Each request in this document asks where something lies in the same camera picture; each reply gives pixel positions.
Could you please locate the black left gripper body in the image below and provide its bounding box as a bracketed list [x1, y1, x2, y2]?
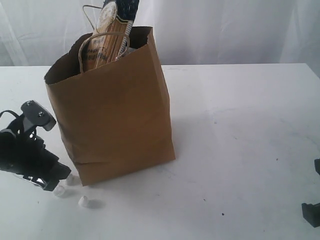
[0, 118, 60, 185]

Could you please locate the white candy piece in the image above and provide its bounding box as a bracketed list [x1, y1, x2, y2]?
[65, 174, 81, 187]
[78, 195, 90, 208]
[52, 185, 67, 198]

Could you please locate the spaghetti packet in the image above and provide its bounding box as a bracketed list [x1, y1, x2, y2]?
[82, 0, 140, 71]

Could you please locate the brown paper bag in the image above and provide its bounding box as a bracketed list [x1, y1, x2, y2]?
[44, 25, 176, 186]

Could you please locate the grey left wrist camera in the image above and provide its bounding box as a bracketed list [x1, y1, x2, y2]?
[20, 100, 57, 132]

